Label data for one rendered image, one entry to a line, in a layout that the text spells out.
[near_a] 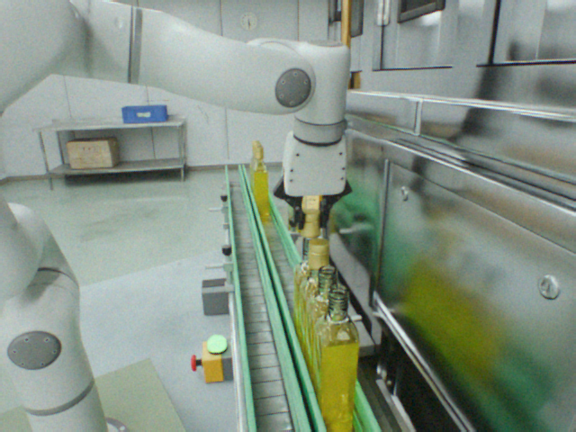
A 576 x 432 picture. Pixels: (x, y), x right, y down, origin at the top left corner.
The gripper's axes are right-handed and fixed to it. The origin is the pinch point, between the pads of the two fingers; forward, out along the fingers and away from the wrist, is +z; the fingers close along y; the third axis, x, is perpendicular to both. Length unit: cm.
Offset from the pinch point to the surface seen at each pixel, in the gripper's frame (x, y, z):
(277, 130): -532, -67, 205
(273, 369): 11.4, 7.8, 28.6
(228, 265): -20.2, 15.7, 28.9
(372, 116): -10.1, -12.6, -14.3
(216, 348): 0.3, 19.4, 35.6
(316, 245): 7.6, 0.6, 0.4
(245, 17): -573, -19, 36
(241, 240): -50, 11, 46
